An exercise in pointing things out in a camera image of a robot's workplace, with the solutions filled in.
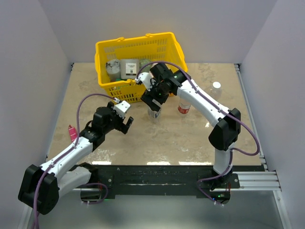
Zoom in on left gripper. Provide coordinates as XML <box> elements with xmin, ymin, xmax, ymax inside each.
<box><xmin>103</xmin><ymin>102</ymin><xmax>133</xmax><ymax>134</ymax></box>

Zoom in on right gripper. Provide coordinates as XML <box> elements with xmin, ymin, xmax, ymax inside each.
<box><xmin>141</xmin><ymin>78</ymin><xmax>170</xmax><ymax>111</ymax></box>

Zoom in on blue label water bottle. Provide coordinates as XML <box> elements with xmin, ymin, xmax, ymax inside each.
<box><xmin>147</xmin><ymin>107</ymin><xmax>162</xmax><ymax>123</ymax></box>

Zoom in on red label water bottle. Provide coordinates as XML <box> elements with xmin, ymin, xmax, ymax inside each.
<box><xmin>177</xmin><ymin>98</ymin><xmax>191</xmax><ymax>115</ymax></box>

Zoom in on white bottle cap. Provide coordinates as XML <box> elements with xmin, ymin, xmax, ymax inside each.
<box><xmin>213</xmin><ymin>82</ymin><xmax>221</xmax><ymax>89</ymax></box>

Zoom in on large clear square bottle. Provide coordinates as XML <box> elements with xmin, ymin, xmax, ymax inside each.
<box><xmin>208</xmin><ymin>84</ymin><xmax>222</xmax><ymax>100</ymax></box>

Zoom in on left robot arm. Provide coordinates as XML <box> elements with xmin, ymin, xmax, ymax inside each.
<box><xmin>18</xmin><ymin>101</ymin><xmax>133</xmax><ymax>215</ymax></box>

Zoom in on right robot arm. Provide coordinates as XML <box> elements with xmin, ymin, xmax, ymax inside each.
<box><xmin>135</xmin><ymin>61</ymin><xmax>241</xmax><ymax>187</ymax></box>

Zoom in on green round vegetable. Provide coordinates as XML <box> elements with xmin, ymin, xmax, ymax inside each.
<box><xmin>139</xmin><ymin>59</ymin><xmax>152</xmax><ymax>68</ymax></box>

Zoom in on grey box with label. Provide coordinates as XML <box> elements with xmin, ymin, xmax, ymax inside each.
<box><xmin>120</xmin><ymin>59</ymin><xmax>140</xmax><ymax>80</ymax></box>

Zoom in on yellow plastic basket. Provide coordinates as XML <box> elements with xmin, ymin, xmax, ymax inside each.
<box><xmin>95</xmin><ymin>32</ymin><xmax>188</xmax><ymax>103</ymax></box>

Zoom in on grey crumpled can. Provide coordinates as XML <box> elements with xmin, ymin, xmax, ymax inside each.
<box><xmin>105</xmin><ymin>59</ymin><xmax>121</xmax><ymax>82</ymax></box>

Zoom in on pink snack packet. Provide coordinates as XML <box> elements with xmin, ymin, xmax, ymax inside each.
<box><xmin>68</xmin><ymin>125</ymin><xmax>78</xmax><ymax>143</ymax></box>

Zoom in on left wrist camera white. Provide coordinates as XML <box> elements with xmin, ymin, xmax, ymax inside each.
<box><xmin>113</xmin><ymin>98</ymin><xmax>131</xmax><ymax>119</ymax></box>

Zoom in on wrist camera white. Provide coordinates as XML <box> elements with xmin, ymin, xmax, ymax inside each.
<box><xmin>135</xmin><ymin>72</ymin><xmax>154</xmax><ymax>91</ymax></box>
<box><xmin>113</xmin><ymin>98</ymin><xmax>131</xmax><ymax>119</ymax></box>

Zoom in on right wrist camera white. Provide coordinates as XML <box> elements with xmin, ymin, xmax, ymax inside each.
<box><xmin>135</xmin><ymin>72</ymin><xmax>154</xmax><ymax>91</ymax></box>

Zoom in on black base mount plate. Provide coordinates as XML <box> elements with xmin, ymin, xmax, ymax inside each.
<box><xmin>80</xmin><ymin>163</ymin><xmax>240</xmax><ymax>200</ymax></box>

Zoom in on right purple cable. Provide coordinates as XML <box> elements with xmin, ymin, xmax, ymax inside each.
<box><xmin>137</xmin><ymin>61</ymin><xmax>260</xmax><ymax>206</ymax></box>

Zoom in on purple cable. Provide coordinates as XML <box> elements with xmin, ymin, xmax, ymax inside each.
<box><xmin>32</xmin><ymin>93</ymin><xmax>119</xmax><ymax>229</ymax></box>
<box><xmin>137</xmin><ymin>61</ymin><xmax>260</xmax><ymax>206</ymax></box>

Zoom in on aluminium frame rail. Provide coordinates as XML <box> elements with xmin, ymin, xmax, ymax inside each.
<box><xmin>33</xmin><ymin>62</ymin><xmax>280</xmax><ymax>214</ymax></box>

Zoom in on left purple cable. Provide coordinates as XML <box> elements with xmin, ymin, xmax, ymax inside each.
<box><xmin>32</xmin><ymin>93</ymin><xmax>119</xmax><ymax>229</ymax></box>

